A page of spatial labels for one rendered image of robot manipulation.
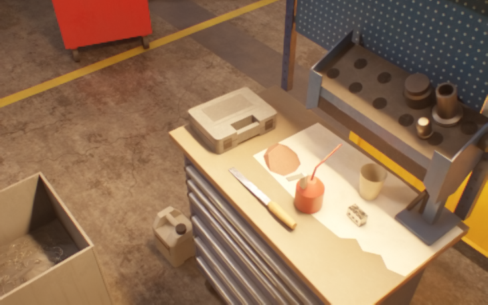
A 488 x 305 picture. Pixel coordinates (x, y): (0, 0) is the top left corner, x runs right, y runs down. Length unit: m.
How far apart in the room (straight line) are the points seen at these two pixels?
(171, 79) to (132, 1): 0.66
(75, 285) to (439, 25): 1.58
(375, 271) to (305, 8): 0.89
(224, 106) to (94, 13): 2.31
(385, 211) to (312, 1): 0.72
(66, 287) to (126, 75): 2.15
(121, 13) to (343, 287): 3.02
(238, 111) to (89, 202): 1.41
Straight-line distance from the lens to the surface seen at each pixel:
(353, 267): 1.37
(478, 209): 2.47
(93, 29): 3.93
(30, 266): 2.29
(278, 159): 1.57
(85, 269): 2.01
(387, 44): 1.48
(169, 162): 3.00
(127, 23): 3.95
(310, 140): 1.69
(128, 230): 2.68
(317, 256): 1.37
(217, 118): 1.66
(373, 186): 1.47
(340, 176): 1.58
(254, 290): 1.73
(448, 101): 1.24
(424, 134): 1.28
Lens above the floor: 2.06
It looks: 42 degrees down
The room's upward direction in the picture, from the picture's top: straight up
